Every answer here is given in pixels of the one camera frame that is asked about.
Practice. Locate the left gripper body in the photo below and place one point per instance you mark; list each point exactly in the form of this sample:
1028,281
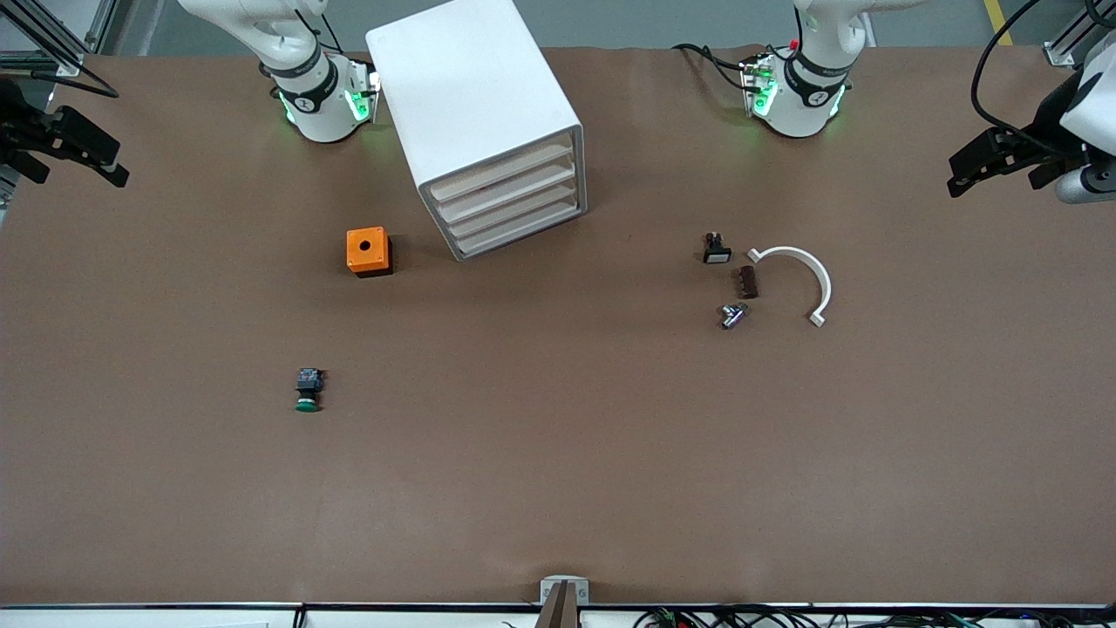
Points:
1049,119

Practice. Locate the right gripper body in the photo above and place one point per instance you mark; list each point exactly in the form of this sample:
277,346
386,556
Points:
19,119

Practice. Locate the green push button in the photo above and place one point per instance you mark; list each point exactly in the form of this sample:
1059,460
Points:
308,403

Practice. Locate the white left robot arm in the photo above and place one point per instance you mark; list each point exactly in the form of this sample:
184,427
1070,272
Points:
798,105

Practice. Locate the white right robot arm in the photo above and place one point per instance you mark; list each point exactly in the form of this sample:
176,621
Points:
318,105

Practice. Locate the black button with white face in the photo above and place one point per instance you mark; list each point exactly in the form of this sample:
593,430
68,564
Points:
717,254

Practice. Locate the brown terminal block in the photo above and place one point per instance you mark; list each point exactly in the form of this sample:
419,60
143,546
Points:
747,283

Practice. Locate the orange box with hole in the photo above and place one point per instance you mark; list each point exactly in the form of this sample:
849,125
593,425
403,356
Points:
356,254

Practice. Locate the small silver purple connector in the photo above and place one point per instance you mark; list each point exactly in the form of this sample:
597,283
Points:
733,315

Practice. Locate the aluminium frame profile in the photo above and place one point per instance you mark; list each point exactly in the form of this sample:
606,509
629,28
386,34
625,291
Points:
44,35
1077,39

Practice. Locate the white curved bracket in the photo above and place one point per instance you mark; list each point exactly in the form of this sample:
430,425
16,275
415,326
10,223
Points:
820,279

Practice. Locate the white table edge rail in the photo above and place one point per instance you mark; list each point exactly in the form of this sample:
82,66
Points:
131,617

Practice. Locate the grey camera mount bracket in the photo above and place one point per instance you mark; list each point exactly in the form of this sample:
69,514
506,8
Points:
564,593

